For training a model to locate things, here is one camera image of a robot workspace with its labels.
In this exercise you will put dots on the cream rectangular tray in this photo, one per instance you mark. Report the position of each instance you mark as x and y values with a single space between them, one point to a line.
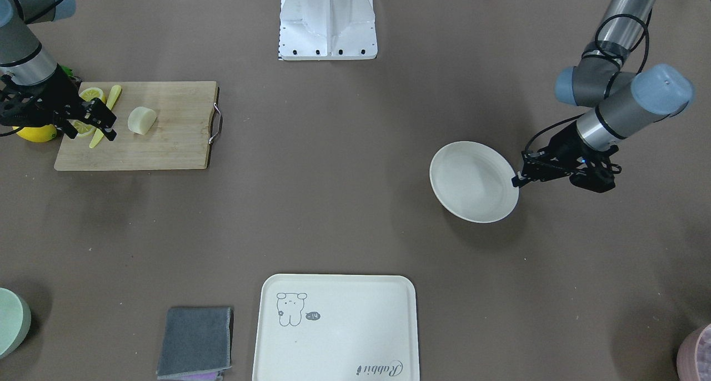
337 327

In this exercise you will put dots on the mint green bowl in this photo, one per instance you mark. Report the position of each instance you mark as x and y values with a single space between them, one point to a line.
15 321

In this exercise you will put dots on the lemon half upper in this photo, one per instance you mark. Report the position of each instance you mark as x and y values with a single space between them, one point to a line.
89 94

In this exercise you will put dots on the pink bowl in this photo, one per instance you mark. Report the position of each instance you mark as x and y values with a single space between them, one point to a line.
693 359

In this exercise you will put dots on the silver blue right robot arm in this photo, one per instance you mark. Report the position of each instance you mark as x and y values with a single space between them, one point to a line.
23 56

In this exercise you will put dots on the wooden cutting board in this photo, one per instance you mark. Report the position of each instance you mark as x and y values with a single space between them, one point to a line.
178 140

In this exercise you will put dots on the grey folded cloth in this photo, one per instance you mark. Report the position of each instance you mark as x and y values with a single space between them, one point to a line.
196 343

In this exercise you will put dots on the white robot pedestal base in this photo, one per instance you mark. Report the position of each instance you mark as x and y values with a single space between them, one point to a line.
327 30

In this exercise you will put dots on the yellow lemon outer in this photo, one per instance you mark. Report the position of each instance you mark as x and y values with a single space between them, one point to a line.
37 134

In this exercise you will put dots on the green lime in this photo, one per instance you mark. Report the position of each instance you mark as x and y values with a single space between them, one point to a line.
67 71

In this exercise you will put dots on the lemon half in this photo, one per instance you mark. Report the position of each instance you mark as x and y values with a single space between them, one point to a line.
83 129
89 94

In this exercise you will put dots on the lemon half lower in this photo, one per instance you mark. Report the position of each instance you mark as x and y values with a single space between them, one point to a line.
83 129

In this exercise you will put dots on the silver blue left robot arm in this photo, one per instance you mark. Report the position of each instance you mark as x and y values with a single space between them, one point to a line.
618 103

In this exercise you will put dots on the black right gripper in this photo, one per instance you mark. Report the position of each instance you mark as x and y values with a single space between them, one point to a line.
54 95

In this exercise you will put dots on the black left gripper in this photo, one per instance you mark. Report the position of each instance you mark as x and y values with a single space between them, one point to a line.
565 147

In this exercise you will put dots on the cream round plate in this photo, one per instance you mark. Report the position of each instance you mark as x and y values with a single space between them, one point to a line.
473 182

